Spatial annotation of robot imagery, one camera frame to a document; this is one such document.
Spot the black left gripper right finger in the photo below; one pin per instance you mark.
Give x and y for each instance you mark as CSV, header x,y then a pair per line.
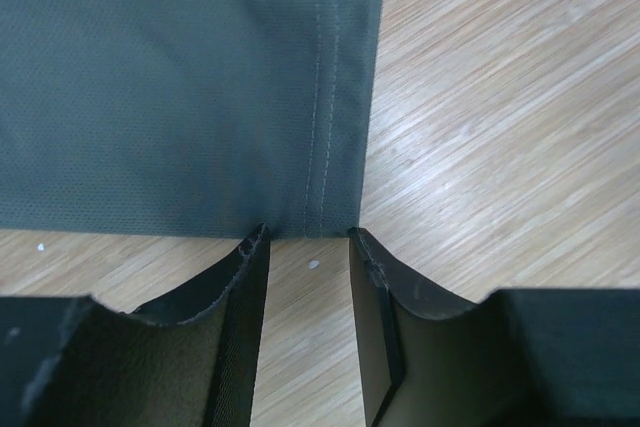
x,y
520,357

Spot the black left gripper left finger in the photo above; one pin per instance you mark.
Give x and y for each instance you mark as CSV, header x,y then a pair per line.
x,y
186,358

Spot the grey t shirt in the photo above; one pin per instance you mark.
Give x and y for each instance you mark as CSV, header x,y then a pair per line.
x,y
186,117

